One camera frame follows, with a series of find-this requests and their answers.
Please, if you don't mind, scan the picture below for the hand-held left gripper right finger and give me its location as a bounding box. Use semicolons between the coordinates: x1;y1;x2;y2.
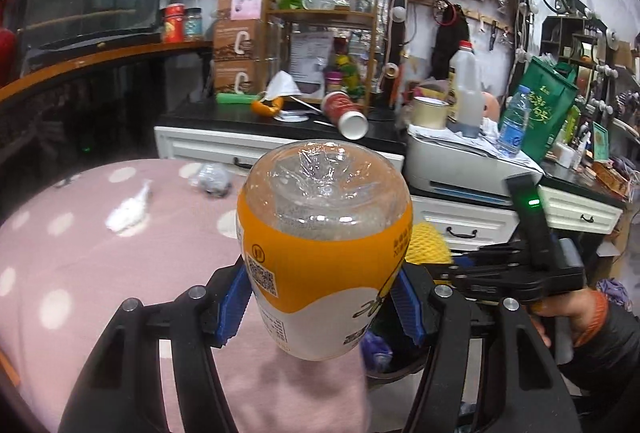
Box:
390;273;583;433

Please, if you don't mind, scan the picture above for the crumpled clear plastic wrap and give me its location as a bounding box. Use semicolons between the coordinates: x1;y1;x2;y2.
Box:
190;163;232;198

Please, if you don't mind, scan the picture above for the white printer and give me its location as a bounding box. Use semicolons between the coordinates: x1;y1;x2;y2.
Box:
404;125;544;207

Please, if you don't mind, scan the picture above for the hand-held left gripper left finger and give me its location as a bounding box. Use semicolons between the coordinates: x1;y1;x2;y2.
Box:
57;265;253;433

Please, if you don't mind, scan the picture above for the beige round tin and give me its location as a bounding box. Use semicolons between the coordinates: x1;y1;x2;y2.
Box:
411;96;450;130

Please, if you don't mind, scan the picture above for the brown carton with handle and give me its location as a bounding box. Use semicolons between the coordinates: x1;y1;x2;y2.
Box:
212;19;264;62
214;60;266;94

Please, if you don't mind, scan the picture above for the purple cloth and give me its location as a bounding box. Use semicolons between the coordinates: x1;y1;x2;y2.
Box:
595;278;632;310

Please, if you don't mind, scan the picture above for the pink dotted tablecloth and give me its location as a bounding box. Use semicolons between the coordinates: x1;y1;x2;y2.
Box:
0;158;381;433

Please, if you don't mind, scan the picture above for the white tissue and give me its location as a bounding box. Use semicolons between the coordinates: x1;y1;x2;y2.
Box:
105;180;153;234

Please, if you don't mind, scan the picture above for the jar with teal lid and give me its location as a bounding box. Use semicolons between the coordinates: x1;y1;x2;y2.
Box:
184;8;205;40

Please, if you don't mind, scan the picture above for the curved wooden counter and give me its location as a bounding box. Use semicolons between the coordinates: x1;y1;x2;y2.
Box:
0;40;213;104

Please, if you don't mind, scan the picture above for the orange peel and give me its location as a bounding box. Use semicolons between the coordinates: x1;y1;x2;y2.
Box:
250;97;286;116

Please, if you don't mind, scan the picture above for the yellow foam fruit net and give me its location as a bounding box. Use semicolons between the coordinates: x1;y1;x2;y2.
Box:
404;220;453;267

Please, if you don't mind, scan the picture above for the red tin can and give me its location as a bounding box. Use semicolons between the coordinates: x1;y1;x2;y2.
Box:
162;4;187;44

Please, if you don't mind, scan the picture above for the red glossy vase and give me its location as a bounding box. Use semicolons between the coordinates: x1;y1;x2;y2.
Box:
0;28;16;86

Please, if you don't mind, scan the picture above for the colourful labelled drink bottle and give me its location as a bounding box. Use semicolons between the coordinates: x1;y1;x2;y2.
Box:
325;55;364;102

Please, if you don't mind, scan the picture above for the purple plastic packet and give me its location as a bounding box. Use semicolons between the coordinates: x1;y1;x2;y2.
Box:
361;330;394;372

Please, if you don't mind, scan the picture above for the plastic jug with red cap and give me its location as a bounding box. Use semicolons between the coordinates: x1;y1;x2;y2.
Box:
446;40;486;138

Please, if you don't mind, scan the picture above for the black trash bin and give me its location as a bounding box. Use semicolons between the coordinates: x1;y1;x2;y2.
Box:
362;308;481;382

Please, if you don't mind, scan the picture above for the printed paper sheet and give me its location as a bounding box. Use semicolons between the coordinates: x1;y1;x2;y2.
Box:
290;33;333;82

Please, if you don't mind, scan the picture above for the doll head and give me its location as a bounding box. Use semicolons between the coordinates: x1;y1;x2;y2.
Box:
480;93;502;124

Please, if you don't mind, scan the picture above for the black wig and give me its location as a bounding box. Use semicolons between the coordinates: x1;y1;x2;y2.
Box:
432;3;471;80

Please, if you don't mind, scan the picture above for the brown carton with pink picture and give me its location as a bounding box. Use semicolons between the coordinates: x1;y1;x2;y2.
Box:
217;0;266;21

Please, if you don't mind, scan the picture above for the red paper cup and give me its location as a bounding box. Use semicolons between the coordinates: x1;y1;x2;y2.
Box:
321;91;370;138

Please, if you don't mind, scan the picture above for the person's right hand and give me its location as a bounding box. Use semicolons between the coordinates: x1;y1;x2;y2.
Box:
531;288;597;350

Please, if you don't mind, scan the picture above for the white face mask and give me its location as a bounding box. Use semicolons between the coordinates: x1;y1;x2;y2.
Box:
262;70;303;102

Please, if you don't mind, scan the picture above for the white drawer cabinet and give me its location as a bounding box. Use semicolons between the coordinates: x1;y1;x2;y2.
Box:
154;100;626;255

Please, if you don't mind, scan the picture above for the orange white labelled plastic bottle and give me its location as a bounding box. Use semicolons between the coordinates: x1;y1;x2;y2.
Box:
236;139;414;361

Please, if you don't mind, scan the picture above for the wooden shelf rack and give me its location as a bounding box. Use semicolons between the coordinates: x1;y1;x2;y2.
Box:
265;5;382;110

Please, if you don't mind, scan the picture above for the wooden box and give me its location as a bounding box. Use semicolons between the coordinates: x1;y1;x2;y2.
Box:
592;160;629;198

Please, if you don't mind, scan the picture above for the green tote bag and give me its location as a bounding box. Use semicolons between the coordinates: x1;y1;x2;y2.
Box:
510;55;583;164

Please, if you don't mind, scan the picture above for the blue labelled water bottle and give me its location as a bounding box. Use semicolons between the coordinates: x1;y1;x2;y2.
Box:
496;85;532;158

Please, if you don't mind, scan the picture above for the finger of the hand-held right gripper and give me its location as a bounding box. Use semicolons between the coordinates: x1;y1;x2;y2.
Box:
434;243;532;283

